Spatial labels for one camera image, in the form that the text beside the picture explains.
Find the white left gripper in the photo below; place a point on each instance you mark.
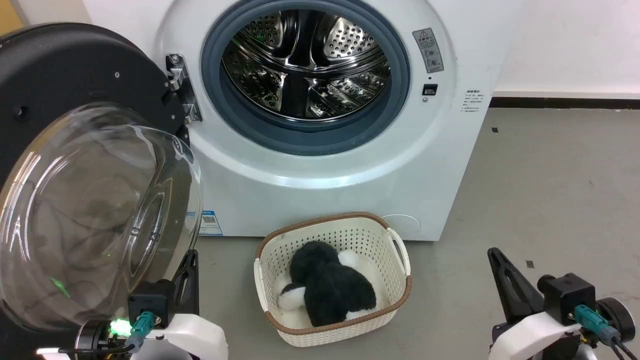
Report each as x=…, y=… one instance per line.
x=195, y=335

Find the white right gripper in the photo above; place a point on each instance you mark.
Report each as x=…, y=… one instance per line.
x=530, y=335

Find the black washer door glass bowl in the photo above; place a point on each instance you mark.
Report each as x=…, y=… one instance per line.
x=75, y=210

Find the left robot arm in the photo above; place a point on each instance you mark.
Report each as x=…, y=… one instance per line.
x=95, y=340

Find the white front-load washing machine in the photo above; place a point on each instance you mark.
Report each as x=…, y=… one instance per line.
x=430, y=165

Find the metal door hinge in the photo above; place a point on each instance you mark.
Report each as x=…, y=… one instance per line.
x=181, y=85

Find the black door latch slot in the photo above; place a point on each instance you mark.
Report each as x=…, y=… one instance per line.
x=429, y=89

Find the blue white QR label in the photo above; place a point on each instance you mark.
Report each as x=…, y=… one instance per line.
x=210, y=223

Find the cream perforated laundry basket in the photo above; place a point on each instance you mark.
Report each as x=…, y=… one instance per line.
x=280, y=250

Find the round white filter cover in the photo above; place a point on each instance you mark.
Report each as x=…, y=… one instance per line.
x=402, y=226

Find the black and white plush toy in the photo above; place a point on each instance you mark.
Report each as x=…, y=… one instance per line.
x=330, y=290

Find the stainless steel washer drum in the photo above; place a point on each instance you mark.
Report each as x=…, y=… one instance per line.
x=305, y=65

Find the grey warning sticker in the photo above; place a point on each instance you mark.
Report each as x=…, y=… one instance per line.
x=428, y=50

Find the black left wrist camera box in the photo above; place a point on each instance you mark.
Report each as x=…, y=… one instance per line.
x=150, y=302

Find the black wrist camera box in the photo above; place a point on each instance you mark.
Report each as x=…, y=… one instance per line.
x=150, y=302
x=567, y=295

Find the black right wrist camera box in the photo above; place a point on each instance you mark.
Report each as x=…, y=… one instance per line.
x=567, y=295

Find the dark wall baseboard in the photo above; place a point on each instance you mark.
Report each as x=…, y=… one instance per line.
x=565, y=103

